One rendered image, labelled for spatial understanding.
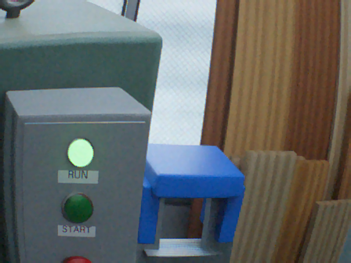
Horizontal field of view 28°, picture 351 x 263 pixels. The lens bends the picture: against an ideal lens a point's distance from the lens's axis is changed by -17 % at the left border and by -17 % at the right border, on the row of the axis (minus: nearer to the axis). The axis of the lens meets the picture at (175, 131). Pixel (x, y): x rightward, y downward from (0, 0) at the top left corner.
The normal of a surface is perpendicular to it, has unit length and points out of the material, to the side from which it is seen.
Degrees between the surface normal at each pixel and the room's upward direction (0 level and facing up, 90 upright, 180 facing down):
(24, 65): 90
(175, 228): 90
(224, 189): 90
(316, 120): 87
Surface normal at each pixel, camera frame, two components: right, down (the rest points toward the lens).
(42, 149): 0.41, 0.33
